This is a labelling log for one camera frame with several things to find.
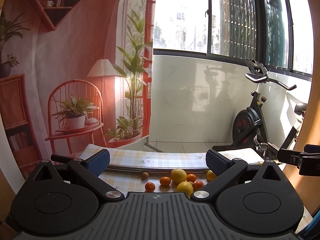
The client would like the small yellow citrus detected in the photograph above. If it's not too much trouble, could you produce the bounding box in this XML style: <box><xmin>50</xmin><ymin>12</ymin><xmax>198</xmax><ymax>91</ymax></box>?
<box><xmin>206</xmin><ymin>170</ymin><xmax>217</xmax><ymax>182</ymax></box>

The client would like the orange tangerine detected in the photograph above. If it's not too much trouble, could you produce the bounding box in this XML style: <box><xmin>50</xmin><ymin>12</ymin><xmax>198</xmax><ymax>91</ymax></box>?
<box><xmin>187</xmin><ymin>173</ymin><xmax>197</xmax><ymax>183</ymax></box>
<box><xmin>144</xmin><ymin>182</ymin><xmax>156</xmax><ymax>193</ymax></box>
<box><xmin>193</xmin><ymin>180</ymin><xmax>205</xmax><ymax>191</ymax></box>
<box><xmin>159</xmin><ymin>177</ymin><xmax>171</xmax><ymax>187</ymax></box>

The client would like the large yellow orange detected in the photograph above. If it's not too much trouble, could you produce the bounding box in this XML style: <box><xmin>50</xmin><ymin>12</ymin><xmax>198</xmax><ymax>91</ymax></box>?
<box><xmin>176</xmin><ymin>181</ymin><xmax>194</xmax><ymax>198</ymax></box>

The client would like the plaid floral tablecloth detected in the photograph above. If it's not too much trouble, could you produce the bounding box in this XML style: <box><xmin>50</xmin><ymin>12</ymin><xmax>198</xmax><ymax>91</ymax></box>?
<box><xmin>72</xmin><ymin>143</ymin><xmax>313</xmax><ymax>233</ymax></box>

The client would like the black exercise bike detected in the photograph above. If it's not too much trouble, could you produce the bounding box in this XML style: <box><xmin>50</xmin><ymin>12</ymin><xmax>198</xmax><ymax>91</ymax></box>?
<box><xmin>213</xmin><ymin>59</ymin><xmax>297</xmax><ymax>160</ymax></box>

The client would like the yellow lemon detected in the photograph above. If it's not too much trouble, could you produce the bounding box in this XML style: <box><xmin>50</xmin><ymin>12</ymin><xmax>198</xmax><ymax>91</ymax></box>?
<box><xmin>171</xmin><ymin>168</ymin><xmax>187</xmax><ymax>184</ymax></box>

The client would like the long metal pole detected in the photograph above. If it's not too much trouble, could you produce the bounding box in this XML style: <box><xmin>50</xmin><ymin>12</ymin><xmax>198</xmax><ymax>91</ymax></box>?
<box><xmin>106</xmin><ymin>165</ymin><xmax>209</xmax><ymax>174</ymax></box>

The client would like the brown kiwi on table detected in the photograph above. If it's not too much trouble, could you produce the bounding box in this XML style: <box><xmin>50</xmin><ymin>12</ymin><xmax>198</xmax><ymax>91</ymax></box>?
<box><xmin>142</xmin><ymin>172</ymin><xmax>150</xmax><ymax>180</ymax></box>

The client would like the printed room backdrop cloth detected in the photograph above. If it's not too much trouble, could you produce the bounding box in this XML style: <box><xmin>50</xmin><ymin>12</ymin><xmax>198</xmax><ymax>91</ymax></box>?
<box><xmin>1</xmin><ymin>0</ymin><xmax>156</xmax><ymax>177</ymax></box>

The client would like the window frame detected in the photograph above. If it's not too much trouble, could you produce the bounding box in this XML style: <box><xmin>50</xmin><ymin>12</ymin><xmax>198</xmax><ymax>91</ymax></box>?
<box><xmin>153</xmin><ymin>0</ymin><xmax>313</xmax><ymax>80</ymax></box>

